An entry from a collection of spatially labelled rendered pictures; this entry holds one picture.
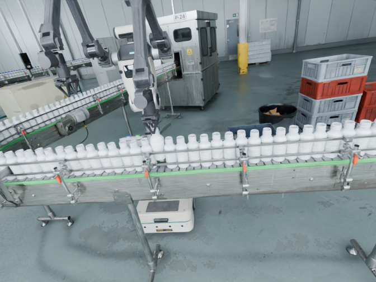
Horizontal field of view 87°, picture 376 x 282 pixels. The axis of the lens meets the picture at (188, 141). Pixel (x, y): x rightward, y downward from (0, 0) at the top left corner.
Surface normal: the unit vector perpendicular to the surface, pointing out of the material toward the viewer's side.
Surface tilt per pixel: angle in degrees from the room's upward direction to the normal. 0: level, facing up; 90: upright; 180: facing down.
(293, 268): 0
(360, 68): 89
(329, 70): 90
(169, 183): 90
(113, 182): 90
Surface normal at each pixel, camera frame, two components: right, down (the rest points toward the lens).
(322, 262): -0.13, -0.87
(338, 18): -0.06, 0.47
